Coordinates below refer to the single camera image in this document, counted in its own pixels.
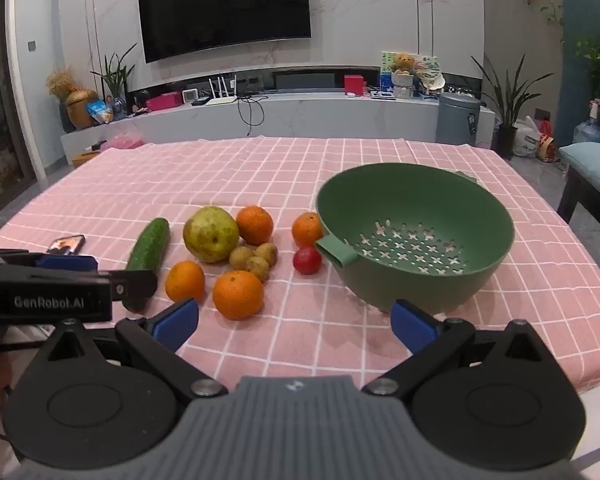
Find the orange-red bag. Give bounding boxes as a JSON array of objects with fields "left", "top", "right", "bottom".
[{"left": 536, "top": 119, "right": 557, "bottom": 164}]

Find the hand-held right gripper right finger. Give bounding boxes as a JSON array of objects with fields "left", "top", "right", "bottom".
[{"left": 362, "top": 299, "right": 556, "bottom": 398}]

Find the white plastic bag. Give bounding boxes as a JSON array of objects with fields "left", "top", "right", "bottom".
[{"left": 511, "top": 115, "right": 544, "bottom": 159}]

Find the smartphone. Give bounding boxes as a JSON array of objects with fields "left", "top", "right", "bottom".
[{"left": 45, "top": 234, "right": 87, "bottom": 256}]

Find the brown plush bear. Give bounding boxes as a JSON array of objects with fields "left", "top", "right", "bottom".
[{"left": 391, "top": 53, "right": 416, "bottom": 79}]

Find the dark chair with blue cushion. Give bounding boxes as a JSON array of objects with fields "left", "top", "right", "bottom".
[{"left": 557, "top": 142, "right": 600, "bottom": 279}]

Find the grey round trash can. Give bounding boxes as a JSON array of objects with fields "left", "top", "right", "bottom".
[{"left": 435, "top": 92, "right": 483, "bottom": 149}]

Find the large blue water bottle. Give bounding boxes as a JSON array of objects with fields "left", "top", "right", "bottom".
[{"left": 573, "top": 119, "right": 600, "bottom": 149}]

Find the black cable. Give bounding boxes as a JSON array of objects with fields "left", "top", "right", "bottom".
[{"left": 237, "top": 93, "right": 270, "bottom": 137}]

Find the green colander bowl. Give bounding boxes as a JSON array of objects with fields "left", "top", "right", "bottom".
[{"left": 315, "top": 162, "right": 516, "bottom": 314}]

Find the pink checked tablecloth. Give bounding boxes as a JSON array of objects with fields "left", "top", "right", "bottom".
[{"left": 0, "top": 135, "right": 600, "bottom": 443}]

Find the white marble television cabinet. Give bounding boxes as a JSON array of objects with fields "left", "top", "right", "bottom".
[{"left": 60, "top": 92, "right": 502, "bottom": 167}]

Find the small brown round fruit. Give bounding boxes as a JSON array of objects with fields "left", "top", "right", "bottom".
[
  {"left": 229, "top": 245, "right": 255, "bottom": 271},
  {"left": 254, "top": 242, "right": 279, "bottom": 267},
  {"left": 245, "top": 256, "right": 271, "bottom": 284}
]

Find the pink plastic bag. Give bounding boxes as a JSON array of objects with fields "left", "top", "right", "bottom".
[{"left": 102, "top": 132, "right": 145, "bottom": 150}]

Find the white fabric pot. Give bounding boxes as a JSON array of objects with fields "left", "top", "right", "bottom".
[{"left": 390, "top": 73, "right": 415, "bottom": 100}]

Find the red tomato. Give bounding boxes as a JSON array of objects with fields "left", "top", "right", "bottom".
[{"left": 293, "top": 246, "right": 323, "bottom": 276}]

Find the orange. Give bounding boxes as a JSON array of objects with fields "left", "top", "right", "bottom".
[
  {"left": 212, "top": 270, "right": 265, "bottom": 321},
  {"left": 165, "top": 260, "right": 207, "bottom": 304},
  {"left": 292, "top": 212, "right": 325, "bottom": 248},
  {"left": 236, "top": 205, "right": 275, "bottom": 246}
]

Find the gold vase with dried grass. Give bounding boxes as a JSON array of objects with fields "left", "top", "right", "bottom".
[{"left": 46, "top": 66, "right": 99, "bottom": 132}]

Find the pink box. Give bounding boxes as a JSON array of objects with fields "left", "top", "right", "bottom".
[{"left": 145, "top": 92, "right": 186, "bottom": 112}]

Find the green cucumber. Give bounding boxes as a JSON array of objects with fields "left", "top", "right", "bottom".
[{"left": 122, "top": 217, "right": 171, "bottom": 312}]

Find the blue snack bag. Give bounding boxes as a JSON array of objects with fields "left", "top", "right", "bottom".
[{"left": 85, "top": 99, "right": 115, "bottom": 125}]

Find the long-leaved plant in black pot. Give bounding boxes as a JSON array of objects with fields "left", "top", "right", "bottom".
[{"left": 472, "top": 54, "right": 557, "bottom": 159}]

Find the white router with antennas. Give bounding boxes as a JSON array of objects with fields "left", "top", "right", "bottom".
[{"left": 207, "top": 75, "right": 241, "bottom": 106}]

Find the colourful picture board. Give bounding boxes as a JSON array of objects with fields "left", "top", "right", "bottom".
[{"left": 380, "top": 51, "right": 446, "bottom": 97}]

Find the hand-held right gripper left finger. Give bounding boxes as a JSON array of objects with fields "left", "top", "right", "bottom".
[{"left": 32, "top": 297, "right": 228, "bottom": 398}]

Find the small long-leaved potted plant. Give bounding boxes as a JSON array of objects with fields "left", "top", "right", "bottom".
[{"left": 90, "top": 43, "right": 139, "bottom": 111}]

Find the black wall television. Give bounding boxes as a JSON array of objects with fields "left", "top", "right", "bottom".
[{"left": 137, "top": 0, "right": 313, "bottom": 64}]

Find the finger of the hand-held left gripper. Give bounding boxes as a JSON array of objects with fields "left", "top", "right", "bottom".
[
  {"left": 109, "top": 269, "right": 159, "bottom": 302},
  {"left": 34, "top": 254, "right": 100, "bottom": 273}
]

